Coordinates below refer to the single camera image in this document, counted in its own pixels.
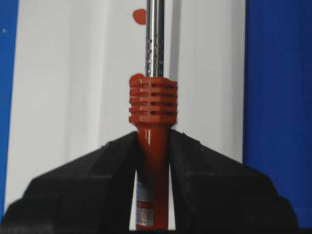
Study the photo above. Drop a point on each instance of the blue mat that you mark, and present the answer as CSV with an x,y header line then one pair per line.
x,y
277,98

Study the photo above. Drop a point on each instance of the white paper sheet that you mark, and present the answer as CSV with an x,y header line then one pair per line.
x,y
73,61

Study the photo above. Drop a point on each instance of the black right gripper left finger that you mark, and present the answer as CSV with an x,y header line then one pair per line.
x,y
89,195

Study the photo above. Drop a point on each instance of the orange soldering iron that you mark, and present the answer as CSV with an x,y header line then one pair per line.
x,y
153,100

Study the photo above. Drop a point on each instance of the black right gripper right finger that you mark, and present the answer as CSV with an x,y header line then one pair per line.
x,y
214,193

